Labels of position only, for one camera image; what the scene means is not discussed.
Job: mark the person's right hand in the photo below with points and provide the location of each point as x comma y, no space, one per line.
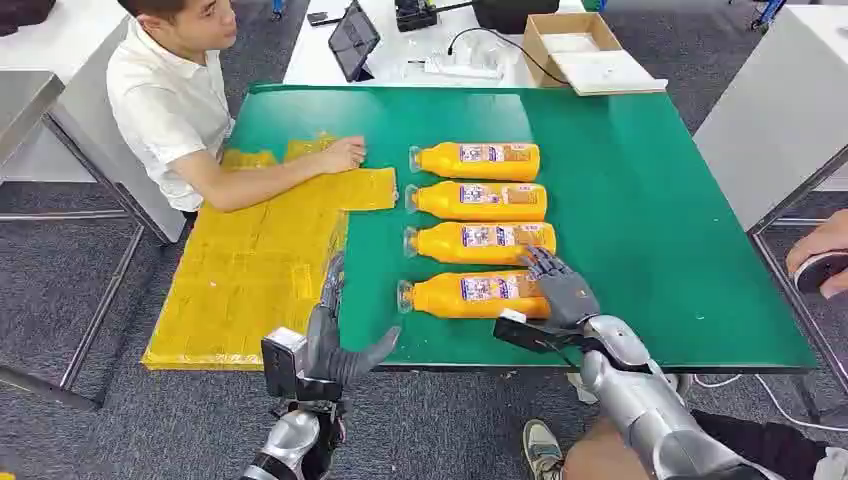
343,156

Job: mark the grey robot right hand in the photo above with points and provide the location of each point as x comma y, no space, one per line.
566,295

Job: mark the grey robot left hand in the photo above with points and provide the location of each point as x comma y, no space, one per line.
326,358

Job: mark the person's hand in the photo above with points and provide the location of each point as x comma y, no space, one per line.
818,238

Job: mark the black round device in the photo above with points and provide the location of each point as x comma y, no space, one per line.
821,272

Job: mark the orange drink bottle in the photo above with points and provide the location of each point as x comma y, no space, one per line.
457,306
464,253
477,169
480,210

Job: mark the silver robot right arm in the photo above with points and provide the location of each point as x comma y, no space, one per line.
649,411

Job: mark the green table mat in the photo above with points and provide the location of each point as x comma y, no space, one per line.
629,199

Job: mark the white table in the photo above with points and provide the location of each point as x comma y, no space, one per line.
73,46
397,53
775,112

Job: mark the black tablet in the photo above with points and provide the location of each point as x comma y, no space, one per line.
352,40

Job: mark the yellow sheet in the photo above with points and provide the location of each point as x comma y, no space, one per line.
232,278

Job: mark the white power strip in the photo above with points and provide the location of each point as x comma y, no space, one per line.
464,66

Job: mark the grey sneaker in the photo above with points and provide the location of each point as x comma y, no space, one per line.
540,450

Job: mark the person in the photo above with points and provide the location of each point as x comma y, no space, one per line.
166,99
762,444

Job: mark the cardboard box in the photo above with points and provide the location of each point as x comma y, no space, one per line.
533,46

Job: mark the black bag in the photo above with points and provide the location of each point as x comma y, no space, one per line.
513,14

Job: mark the white flat board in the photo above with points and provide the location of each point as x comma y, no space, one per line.
606,73

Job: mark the white foam insert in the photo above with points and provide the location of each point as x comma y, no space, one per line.
570,43

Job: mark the steel table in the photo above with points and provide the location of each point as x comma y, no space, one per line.
23,99

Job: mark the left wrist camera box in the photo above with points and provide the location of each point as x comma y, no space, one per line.
281,361

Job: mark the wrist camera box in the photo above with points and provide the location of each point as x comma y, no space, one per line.
530,334
281,361

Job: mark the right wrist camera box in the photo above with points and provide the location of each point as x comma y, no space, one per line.
530,334

